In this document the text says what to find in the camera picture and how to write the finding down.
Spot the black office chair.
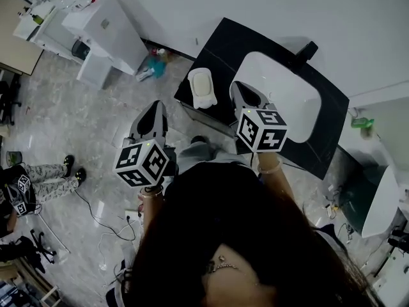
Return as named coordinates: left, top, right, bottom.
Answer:
left=0, top=74, right=22, bottom=127

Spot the white sink basin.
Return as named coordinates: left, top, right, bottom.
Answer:
left=232, top=51, right=322, bottom=143

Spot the teal plastic bag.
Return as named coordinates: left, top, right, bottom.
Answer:
left=147, top=56, right=167, bottom=79

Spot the black vanity top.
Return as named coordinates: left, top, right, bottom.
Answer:
left=174, top=17, right=351, bottom=181

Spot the black waste bin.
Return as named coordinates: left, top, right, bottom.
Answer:
left=71, top=39, right=91, bottom=61

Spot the white cabinet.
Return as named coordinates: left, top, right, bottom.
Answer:
left=61, top=0, right=150, bottom=91

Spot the thin bracelet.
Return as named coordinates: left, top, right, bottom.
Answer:
left=140, top=185, right=165, bottom=200

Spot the green bucket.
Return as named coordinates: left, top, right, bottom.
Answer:
left=6, top=150, right=23, bottom=167

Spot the person's left forearm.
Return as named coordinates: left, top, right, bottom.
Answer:
left=137, top=184, right=167, bottom=239

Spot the pale bangle bracelet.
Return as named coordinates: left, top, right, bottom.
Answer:
left=257, top=159, right=283, bottom=175

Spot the white soap dish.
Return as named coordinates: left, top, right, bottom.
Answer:
left=187, top=67, right=219, bottom=109

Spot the black chair base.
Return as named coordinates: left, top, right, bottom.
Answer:
left=19, top=229, right=58, bottom=273

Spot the black faucet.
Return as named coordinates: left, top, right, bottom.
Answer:
left=295, top=40, right=320, bottom=67

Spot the cream bar of soap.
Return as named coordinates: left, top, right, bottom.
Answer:
left=193, top=73, right=213, bottom=97

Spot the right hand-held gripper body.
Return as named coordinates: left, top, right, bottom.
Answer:
left=229, top=81, right=288, bottom=155

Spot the person's right forearm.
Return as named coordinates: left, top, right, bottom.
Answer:
left=257, top=151, right=297, bottom=206

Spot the silver necklace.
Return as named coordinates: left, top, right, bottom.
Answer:
left=206, top=254, right=243, bottom=274

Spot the white floor cable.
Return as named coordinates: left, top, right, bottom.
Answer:
left=97, top=219, right=141, bottom=271

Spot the black floor cable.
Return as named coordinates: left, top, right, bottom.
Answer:
left=73, top=189, right=141, bottom=241

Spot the beige wooden board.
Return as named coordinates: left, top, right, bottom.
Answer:
left=0, top=0, right=45, bottom=76

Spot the green spray bottle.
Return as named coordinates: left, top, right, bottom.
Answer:
left=351, top=116, right=375, bottom=130

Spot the white power strip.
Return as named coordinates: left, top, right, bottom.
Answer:
left=124, top=209, right=143, bottom=226

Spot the white side table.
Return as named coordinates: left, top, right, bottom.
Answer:
left=12, top=4, right=84, bottom=64

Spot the person's grey trouser leg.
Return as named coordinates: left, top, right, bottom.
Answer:
left=176, top=141, right=253, bottom=169

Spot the person's black top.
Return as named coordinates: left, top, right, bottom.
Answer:
left=161, top=161, right=288, bottom=252

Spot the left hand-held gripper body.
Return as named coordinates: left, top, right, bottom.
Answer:
left=112, top=100, right=178, bottom=189

